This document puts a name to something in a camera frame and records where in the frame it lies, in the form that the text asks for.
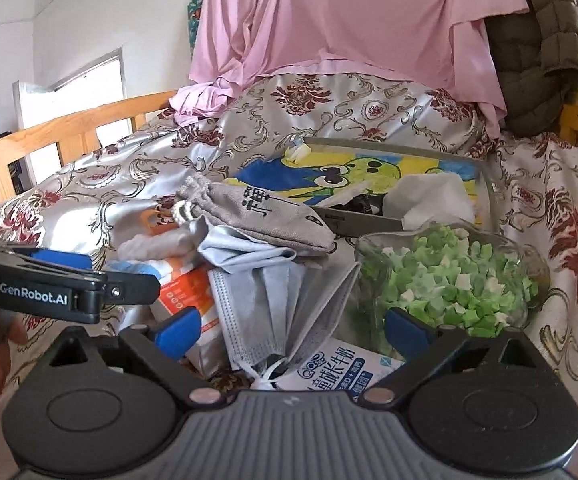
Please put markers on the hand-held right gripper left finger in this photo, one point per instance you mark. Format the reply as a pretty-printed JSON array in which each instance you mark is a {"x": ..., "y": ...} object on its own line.
[{"x": 176, "y": 332}]

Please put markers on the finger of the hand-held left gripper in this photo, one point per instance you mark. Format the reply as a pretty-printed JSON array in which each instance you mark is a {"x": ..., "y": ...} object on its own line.
[
  {"x": 134, "y": 287},
  {"x": 61, "y": 258}
]

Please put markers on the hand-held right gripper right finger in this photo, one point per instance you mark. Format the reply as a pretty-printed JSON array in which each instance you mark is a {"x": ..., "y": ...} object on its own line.
[{"x": 409, "y": 332}]

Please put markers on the grey face mask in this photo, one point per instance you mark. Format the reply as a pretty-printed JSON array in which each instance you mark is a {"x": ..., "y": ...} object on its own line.
[
  {"x": 264, "y": 305},
  {"x": 241, "y": 247}
]

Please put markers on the grey white knitted sock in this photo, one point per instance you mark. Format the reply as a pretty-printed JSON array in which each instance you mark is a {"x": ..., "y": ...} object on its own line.
[{"x": 269, "y": 215}]

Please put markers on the grey tray with cartoon picture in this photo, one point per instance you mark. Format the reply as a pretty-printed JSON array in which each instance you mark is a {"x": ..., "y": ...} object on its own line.
[{"x": 369, "y": 170}]

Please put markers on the white orange box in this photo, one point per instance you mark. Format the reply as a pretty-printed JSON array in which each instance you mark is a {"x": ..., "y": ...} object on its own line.
[{"x": 189, "y": 295}]

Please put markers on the glass bowl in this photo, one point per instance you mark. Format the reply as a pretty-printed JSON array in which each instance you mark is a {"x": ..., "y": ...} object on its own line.
[{"x": 369, "y": 310}]

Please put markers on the light grey cloth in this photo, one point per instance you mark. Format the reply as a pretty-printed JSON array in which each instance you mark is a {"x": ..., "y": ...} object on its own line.
[{"x": 159, "y": 245}]

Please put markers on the pile of green paper stars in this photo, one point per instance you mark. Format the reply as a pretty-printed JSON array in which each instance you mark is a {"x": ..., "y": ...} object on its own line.
[{"x": 444, "y": 285}]

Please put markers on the white blue milk carton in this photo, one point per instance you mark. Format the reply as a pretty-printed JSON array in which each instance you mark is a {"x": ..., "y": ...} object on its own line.
[{"x": 334, "y": 370}]

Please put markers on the floral satin blanket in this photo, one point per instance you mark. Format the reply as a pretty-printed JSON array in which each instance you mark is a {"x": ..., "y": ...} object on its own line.
[{"x": 134, "y": 160}]

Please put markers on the white tissue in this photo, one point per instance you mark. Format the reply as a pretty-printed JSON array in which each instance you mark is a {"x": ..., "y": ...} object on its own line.
[{"x": 429, "y": 200}]

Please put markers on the black cloth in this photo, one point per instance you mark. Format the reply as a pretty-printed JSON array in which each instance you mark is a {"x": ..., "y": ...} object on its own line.
[{"x": 359, "y": 205}]

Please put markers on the bright window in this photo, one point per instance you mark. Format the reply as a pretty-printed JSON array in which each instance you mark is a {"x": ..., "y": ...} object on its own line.
[{"x": 84, "y": 95}]

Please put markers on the small yellow white toy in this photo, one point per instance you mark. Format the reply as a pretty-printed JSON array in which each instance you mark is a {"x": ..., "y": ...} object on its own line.
[{"x": 296, "y": 151}]

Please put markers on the brown puffer jacket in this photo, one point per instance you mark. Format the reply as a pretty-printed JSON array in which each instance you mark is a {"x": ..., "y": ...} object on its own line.
[{"x": 544, "y": 50}]

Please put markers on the pink draped sheet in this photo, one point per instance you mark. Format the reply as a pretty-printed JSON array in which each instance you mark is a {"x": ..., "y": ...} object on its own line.
[{"x": 344, "y": 15}]

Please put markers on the wooden bed rail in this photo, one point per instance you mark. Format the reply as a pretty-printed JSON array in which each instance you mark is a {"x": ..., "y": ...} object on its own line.
[{"x": 69, "y": 132}]

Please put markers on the green wall poster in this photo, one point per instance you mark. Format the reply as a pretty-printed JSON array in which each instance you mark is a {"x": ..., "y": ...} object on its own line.
[{"x": 195, "y": 25}]

